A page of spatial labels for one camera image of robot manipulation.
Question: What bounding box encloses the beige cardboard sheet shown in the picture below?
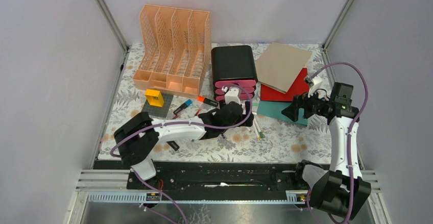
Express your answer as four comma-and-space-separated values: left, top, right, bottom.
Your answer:
255, 42, 312, 92

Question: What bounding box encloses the pink top drawer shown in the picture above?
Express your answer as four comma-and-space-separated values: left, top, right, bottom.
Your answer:
214, 80, 257, 89

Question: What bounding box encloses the yellow cap white marker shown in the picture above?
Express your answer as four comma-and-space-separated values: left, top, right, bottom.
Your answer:
252, 122, 261, 140

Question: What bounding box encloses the teal folder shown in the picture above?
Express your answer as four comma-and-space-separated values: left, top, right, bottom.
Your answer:
256, 73, 315, 127

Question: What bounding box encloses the floral table mat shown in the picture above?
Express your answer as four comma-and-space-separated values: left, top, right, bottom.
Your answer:
97, 43, 331, 164

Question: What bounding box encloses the red folder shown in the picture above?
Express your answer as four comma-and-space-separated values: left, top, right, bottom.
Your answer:
260, 67, 309, 102

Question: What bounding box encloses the pink bottom drawer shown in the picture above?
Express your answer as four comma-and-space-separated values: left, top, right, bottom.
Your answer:
214, 93, 254, 102

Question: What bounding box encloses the blue cap black highlighter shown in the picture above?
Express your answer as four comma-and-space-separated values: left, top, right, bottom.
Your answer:
173, 99, 193, 115

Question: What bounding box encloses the orange cap black highlighter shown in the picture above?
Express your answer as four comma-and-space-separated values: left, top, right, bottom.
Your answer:
197, 96, 219, 108

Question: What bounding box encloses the black drawer cabinet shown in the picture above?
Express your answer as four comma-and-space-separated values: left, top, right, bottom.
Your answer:
211, 45, 257, 83

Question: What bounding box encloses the peach plastic file organizer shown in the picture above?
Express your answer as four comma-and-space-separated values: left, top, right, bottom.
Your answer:
133, 5, 211, 98

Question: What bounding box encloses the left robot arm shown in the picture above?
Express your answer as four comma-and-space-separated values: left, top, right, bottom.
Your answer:
110, 101, 254, 189

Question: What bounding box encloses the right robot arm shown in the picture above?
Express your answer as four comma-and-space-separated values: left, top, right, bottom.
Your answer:
281, 81, 371, 223

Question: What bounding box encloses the gray building baseplate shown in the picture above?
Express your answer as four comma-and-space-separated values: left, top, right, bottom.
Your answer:
141, 93, 174, 118

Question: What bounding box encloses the green cap white marker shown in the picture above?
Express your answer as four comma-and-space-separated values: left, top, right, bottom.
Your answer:
253, 116, 265, 139

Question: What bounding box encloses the black mounting rail base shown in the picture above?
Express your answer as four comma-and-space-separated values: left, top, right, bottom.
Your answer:
93, 160, 342, 202

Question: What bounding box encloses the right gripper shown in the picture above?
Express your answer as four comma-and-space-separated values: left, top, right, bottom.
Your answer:
281, 86, 332, 122

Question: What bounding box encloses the green cap black highlighter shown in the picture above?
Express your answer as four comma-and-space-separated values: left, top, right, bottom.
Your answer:
167, 141, 180, 151

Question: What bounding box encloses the pink middle drawer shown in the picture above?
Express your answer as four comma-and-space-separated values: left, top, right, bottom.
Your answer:
214, 86, 256, 95

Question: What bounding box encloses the yellow plastic block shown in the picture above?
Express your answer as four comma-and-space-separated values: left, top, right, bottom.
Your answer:
145, 89, 164, 107

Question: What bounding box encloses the pink drawer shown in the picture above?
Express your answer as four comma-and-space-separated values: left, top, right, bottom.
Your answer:
214, 80, 257, 89
214, 93, 254, 102
214, 86, 256, 95

